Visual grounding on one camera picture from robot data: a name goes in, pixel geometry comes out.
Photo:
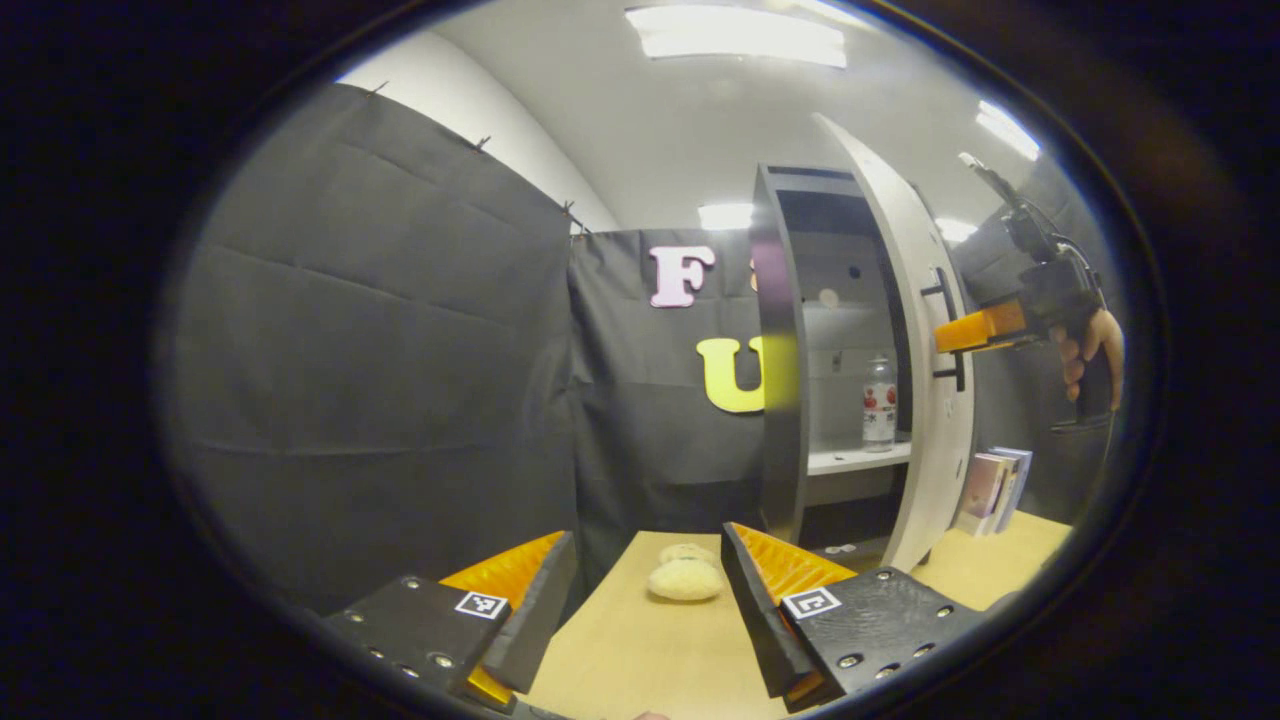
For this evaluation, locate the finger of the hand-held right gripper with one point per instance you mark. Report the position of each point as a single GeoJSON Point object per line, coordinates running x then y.
{"type": "Point", "coordinates": [985, 328]}

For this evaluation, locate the white book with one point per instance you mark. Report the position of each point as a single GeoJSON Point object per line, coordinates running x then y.
{"type": "Point", "coordinates": [1006, 495]}

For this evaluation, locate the black backdrop cloth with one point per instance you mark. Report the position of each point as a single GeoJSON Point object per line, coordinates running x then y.
{"type": "Point", "coordinates": [350, 350]}

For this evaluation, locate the pink book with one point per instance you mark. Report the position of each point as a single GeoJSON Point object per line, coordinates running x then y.
{"type": "Point", "coordinates": [980, 490]}

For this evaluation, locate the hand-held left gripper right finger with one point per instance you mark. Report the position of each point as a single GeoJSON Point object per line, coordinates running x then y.
{"type": "Point", "coordinates": [760, 620]}

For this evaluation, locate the dark grey cabinet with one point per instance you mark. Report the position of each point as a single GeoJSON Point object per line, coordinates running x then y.
{"type": "Point", "coordinates": [780, 400]}

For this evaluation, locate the clear plastic bottle red label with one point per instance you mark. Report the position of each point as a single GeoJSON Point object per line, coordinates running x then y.
{"type": "Point", "coordinates": [879, 420]}

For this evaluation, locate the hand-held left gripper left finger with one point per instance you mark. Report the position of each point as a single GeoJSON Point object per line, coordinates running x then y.
{"type": "Point", "coordinates": [540, 620]}

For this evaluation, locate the cream plush toy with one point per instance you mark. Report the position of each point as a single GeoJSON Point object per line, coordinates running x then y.
{"type": "Point", "coordinates": [685, 582]}

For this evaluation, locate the light blue book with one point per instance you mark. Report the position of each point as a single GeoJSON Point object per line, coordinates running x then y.
{"type": "Point", "coordinates": [1020, 480]}

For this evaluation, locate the large ceiling light panel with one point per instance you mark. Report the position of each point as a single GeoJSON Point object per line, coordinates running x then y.
{"type": "Point", "coordinates": [735, 35]}

